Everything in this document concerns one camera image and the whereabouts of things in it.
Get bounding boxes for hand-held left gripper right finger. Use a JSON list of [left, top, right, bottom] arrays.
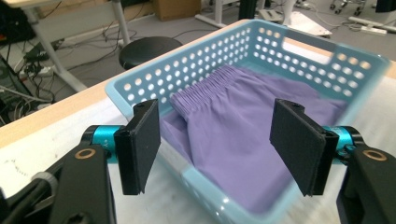
[[269, 98, 357, 198]]

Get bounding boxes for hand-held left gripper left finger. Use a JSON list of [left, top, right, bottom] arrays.
[[90, 98, 162, 196]]

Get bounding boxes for purple pants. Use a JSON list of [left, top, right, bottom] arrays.
[[160, 63, 348, 217]]

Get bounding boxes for light blue plastic basket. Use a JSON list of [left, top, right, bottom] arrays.
[[104, 18, 394, 224]]

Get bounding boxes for light wooden table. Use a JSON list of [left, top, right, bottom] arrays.
[[0, 18, 396, 149]]

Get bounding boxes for black round stool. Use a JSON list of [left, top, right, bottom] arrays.
[[118, 35, 184, 71]]

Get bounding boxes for white table cover sheet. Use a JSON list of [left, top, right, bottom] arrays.
[[0, 76, 396, 224]]

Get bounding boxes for white desk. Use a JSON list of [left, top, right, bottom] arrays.
[[2, 0, 133, 93]]

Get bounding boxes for white power strip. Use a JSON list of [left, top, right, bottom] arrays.
[[347, 15, 396, 35]]

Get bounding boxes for large cardboard box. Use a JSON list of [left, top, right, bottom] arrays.
[[151, 0, 202, 22]]

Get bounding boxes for black computer tower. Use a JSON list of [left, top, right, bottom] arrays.
[[0, 3, 35, 45]]

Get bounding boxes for black aluminium post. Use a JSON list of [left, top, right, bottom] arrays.
[[237, 0, 260, 21]]

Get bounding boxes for white table frame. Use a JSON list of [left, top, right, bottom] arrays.
[[194, 0, 238, 29]]

